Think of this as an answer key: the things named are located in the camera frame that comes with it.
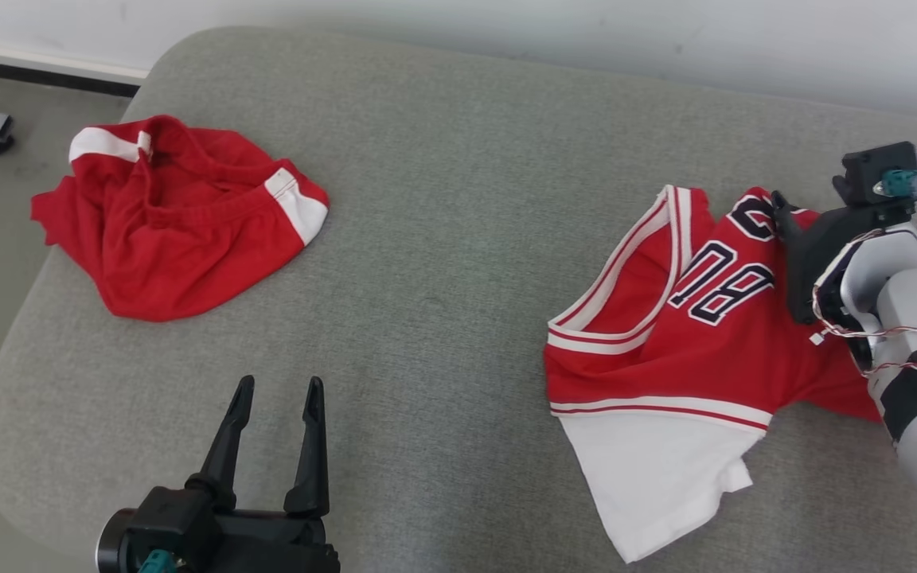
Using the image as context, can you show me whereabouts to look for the thin red white wire bundle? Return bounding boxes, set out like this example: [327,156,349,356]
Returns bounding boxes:
[809,231,917,379]

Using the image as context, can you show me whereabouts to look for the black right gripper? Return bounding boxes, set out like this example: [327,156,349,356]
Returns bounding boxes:
[771,191,916,324]

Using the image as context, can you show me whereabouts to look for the black white wall skirting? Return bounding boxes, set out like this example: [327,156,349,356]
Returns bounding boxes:
[0,46,150,99]

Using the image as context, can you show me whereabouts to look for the red white basketball jersey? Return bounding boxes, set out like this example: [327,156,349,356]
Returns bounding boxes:
[544,185,883,564]

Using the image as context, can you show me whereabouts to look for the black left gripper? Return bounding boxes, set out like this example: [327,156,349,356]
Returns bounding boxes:
[185,376,341,573]

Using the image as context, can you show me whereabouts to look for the red white sports shorts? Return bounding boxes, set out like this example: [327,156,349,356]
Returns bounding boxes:
[30,115,330,323]

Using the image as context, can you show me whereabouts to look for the grey fabric sofa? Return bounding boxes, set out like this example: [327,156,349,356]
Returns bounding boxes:
[0,26,917,573]

